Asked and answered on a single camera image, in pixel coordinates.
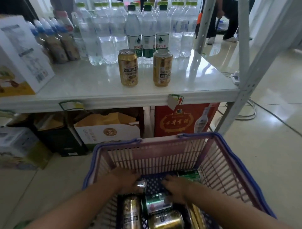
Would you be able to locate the person's right hand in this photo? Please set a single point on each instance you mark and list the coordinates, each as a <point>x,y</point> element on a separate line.
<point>180,188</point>

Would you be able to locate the person's left hand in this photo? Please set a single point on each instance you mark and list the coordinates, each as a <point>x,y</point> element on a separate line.
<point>125,180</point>

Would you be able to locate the pink and purple plastic basket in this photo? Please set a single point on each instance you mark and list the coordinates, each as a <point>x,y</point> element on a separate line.
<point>165,151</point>

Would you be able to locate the white glossy metal shelf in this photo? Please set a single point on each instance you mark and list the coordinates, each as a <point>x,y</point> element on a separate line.
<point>82,82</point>

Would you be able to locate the person's right forearm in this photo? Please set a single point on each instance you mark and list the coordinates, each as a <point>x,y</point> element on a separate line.
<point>224,210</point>

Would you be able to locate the person's left forearm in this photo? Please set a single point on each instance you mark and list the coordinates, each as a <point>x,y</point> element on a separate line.
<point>77,210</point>

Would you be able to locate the red liquor box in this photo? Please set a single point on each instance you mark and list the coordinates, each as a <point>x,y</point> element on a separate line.
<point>181,120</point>

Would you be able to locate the black box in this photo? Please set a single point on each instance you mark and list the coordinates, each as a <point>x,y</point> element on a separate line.
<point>63,141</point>

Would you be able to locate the price tag with red arrow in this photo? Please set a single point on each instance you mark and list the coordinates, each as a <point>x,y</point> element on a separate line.
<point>174,101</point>

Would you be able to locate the green price tag holder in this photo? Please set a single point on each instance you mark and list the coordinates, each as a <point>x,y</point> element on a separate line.
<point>70,105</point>

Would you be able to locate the white and blue carton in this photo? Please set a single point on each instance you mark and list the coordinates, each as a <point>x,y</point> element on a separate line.
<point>19,146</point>

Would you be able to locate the white power strip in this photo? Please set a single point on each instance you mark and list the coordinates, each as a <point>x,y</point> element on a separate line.
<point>236,77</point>

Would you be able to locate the group of clear water bottles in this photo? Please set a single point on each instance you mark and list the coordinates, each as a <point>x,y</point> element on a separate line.
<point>103,40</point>

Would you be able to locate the green label water bottle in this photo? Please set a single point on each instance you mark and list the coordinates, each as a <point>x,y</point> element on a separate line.
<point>162,30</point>
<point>148,35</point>
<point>134,35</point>

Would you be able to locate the group of brown drink bottles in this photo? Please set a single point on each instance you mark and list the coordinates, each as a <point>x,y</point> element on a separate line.
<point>56,44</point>

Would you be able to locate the white carton with duck print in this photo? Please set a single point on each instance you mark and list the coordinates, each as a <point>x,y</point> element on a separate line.
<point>21,59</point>

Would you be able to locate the pink cap drink bottle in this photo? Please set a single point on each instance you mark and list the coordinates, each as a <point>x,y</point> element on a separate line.
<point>64,20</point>

